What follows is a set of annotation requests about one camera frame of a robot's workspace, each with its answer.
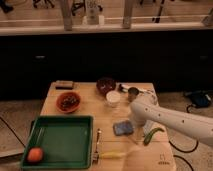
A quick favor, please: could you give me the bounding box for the blue sponge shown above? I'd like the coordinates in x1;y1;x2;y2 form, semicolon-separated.
113;120;134;136

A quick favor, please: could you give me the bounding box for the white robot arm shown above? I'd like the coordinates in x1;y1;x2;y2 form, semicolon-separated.
130;95;213;148

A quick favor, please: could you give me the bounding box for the green plastic tray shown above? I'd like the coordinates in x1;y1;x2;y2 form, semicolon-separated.
21;116;93;170

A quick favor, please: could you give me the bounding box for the dark red bowl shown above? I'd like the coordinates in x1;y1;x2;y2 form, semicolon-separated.
96;77;116;96

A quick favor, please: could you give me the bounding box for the white round container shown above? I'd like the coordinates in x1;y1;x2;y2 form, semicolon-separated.
106;91;121;107

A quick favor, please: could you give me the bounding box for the black and white marker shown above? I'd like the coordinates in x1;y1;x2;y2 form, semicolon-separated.
118;84;154;94

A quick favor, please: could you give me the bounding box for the small metal cup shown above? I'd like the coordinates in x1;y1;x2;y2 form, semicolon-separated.
128;87;139;102

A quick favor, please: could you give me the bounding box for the orange bowl with food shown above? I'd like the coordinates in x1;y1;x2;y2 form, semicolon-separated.
56;91;81;113

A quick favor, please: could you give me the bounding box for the dark brush block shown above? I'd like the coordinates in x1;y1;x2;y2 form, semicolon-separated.
55;80;74;89

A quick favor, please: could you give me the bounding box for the light blue cloth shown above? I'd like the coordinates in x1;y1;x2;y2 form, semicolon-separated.
143;120;154;135

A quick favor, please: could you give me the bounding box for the green chili pepper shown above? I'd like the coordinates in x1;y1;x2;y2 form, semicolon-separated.
143;127;164;146

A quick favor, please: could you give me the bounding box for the yellow banana toy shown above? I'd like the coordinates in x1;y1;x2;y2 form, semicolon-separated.
100;152;126;159

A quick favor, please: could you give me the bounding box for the dark blue bag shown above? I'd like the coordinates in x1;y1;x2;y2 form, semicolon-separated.
184;91;211;108

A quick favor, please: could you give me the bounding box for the orange fruit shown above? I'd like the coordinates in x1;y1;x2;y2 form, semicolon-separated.
27;147;43;163

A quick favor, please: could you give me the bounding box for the black cable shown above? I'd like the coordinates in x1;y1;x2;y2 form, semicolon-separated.
168;103;200;171

